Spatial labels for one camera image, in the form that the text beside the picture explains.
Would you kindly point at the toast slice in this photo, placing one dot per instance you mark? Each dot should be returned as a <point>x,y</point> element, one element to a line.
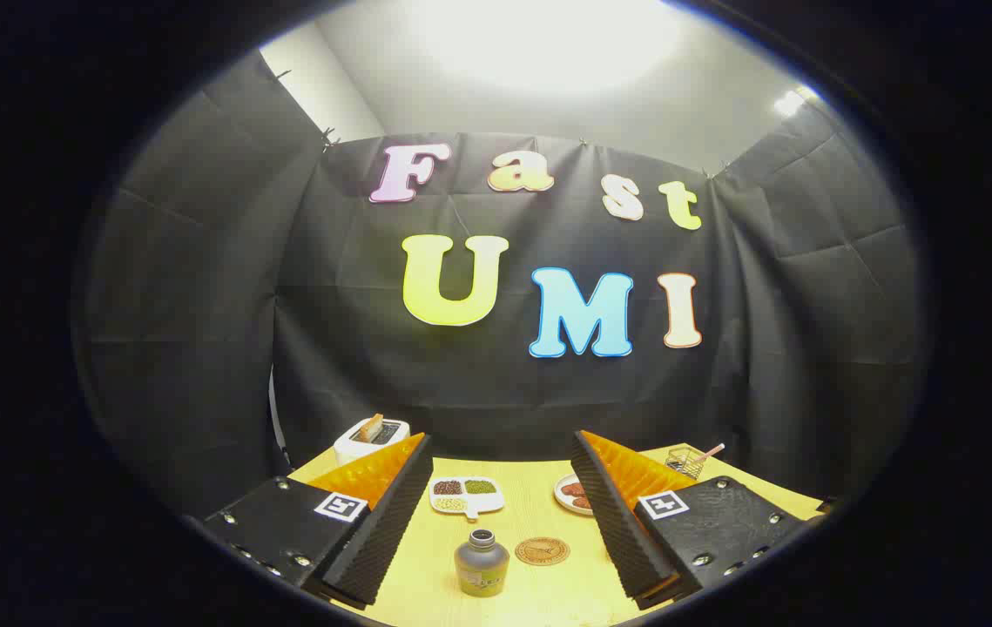
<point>369,427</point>

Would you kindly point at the white toaster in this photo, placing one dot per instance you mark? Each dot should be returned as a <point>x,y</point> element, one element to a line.
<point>356,451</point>

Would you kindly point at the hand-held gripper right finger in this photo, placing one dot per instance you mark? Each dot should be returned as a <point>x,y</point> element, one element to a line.
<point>617,531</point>

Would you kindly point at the wooden table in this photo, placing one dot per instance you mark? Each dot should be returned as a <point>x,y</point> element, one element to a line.
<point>539,592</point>

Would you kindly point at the white divided bean dish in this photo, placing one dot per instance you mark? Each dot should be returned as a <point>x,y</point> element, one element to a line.
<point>465,496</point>

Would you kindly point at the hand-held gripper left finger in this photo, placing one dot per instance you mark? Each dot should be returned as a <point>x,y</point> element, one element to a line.
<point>387,531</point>

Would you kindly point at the brown meat piece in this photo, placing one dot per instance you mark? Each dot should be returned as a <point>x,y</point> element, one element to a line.
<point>582,502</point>
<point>574,489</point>

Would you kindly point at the pink striped straw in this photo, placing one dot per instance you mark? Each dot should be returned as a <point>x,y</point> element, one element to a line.
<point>711,452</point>

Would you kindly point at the white round plate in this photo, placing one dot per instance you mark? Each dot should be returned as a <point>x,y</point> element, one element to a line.
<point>562,498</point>

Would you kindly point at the round wooden coaster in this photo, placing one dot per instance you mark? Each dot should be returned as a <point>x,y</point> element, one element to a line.
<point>542,551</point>

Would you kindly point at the black backdrop cloth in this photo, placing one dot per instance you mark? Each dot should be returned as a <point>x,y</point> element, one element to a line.
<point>496,383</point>

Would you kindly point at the silver bottle green label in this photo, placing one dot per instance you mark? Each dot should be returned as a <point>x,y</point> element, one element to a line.
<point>481,566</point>

